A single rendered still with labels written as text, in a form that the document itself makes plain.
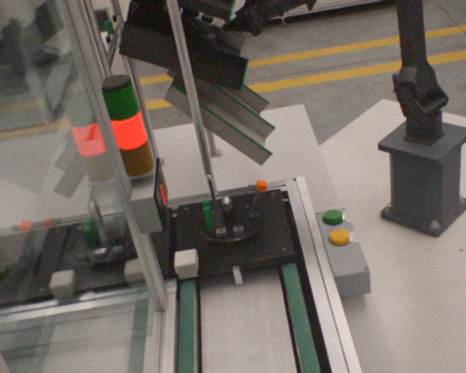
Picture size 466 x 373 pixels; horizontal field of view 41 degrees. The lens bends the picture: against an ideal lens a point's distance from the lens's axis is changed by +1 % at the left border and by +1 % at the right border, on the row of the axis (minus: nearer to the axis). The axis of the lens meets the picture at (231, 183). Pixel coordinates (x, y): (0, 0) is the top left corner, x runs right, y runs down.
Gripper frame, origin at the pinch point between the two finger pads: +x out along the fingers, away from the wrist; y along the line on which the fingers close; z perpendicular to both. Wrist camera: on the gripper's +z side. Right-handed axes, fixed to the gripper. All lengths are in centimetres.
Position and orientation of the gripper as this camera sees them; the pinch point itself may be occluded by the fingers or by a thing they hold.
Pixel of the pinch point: (237, 19)
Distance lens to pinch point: 155.0
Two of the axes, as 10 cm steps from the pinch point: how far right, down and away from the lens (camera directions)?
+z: -4.2, -8.0, -4.3
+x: -9.0, 3.0, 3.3
